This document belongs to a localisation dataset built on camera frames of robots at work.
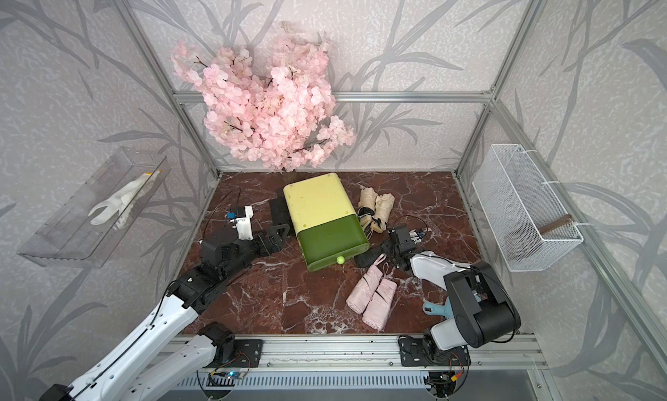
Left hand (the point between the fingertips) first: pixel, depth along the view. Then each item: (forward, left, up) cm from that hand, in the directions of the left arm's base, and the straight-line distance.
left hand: (280, 230), depth 73 cm
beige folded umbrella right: (+22, -34, -18) cm, 44 cm away
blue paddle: (-16, -46, -20) cm, 53 cm away
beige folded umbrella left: (+24, -27, -19) cm, 41 cm away
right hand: (+8, -33, -21) cm, 40 cm away
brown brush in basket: (-4, -70, +1) cm, 70 cm away
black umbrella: (+1, -27, -19) cm, 33 cm away
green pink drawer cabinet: (+3, -13, -2) cm, 14 cm away
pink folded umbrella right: (-12, -31, -19) cm, 38 cm away
